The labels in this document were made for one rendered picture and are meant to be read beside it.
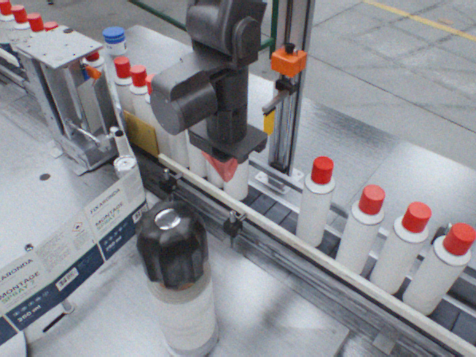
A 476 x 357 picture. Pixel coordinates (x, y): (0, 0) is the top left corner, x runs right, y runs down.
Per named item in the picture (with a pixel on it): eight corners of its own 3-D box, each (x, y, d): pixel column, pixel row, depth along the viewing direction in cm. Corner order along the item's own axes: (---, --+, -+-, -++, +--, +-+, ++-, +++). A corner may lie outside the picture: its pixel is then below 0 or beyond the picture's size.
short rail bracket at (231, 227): (222, 249, 84) (221, 212, 75) (232, 240, 85) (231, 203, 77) (235, 258, 82) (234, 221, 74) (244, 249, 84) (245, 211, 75)
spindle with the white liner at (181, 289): (151, 336, 66) (109, 223, 45) (190, 297, 71) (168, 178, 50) (191, 373, 62) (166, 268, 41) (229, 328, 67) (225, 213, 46)
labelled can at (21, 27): (31, 77, 120) (2, 8, 105) (47, 70, 122) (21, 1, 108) (41, 84, 117) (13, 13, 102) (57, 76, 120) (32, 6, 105)
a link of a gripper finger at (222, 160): (225, 199, 62) (223, 153, 55) (191, 178, 65) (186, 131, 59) (253, 174, 66) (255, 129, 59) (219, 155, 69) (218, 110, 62)
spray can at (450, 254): (396, 304, 70) (438, 233, 55) (409, 284, 73) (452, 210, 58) (426, 323, 68) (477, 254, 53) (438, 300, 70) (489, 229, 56)
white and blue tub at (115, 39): (123, 56, 138) (118, 37, 133) (104, 54, 139) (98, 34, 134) (131, 46, 142) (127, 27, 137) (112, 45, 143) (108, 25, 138)
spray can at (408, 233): (363, 284, 73) (395, 211, 58) (376, 264, 75) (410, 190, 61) (391, 301, 70) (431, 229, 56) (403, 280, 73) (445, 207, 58)
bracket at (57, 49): (16, 48, 80) (13, 44, 79) (64, 28, 86) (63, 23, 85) (55, 72, 74) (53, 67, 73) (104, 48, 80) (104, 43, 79)
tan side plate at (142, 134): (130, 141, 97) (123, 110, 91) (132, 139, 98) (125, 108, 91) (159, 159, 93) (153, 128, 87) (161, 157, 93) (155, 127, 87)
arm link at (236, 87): (258, 57, 50) (226, 41, 52) (216, 79, 46) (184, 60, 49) (257, 104, 55) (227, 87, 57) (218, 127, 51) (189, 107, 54)
